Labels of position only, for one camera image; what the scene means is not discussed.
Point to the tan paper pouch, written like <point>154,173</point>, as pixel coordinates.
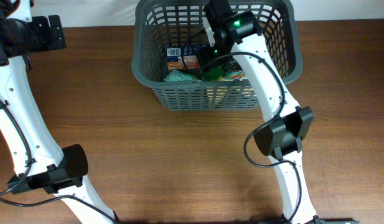
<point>228,96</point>

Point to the blue cardboard food box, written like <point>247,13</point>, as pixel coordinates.
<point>182,58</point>

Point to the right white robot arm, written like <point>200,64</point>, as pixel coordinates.
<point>240,36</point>

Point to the grey plastic shopping basket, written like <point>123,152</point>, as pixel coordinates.
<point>163,27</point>

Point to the teal wet wipes pack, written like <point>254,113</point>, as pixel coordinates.
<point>179,76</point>

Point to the silver tin can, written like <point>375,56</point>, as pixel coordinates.
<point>232,71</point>

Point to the green lid glass jar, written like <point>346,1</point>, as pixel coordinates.
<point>213,74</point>

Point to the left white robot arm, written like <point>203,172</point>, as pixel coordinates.
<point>39,162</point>

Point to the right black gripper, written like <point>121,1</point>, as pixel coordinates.
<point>205,54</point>

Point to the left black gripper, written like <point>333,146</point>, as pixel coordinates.
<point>47,42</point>

